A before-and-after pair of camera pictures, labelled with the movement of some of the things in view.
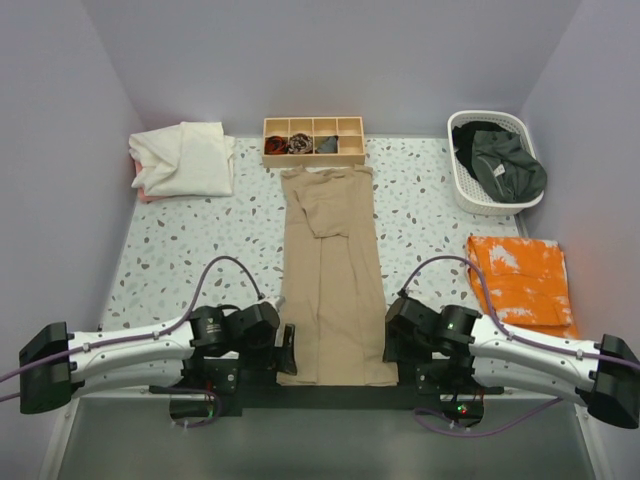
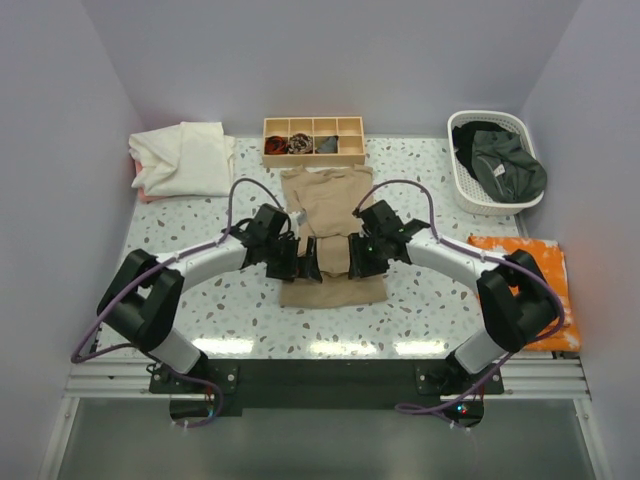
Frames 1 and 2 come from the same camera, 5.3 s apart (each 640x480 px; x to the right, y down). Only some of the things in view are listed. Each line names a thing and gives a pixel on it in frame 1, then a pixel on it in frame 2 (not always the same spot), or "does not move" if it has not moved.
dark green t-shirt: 506,167 does not move
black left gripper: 275,351 -> 291,258
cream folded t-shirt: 186,159 does not move
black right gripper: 395,340 -> 363,256
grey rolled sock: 329,146 does not move
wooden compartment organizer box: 318,141 does not move
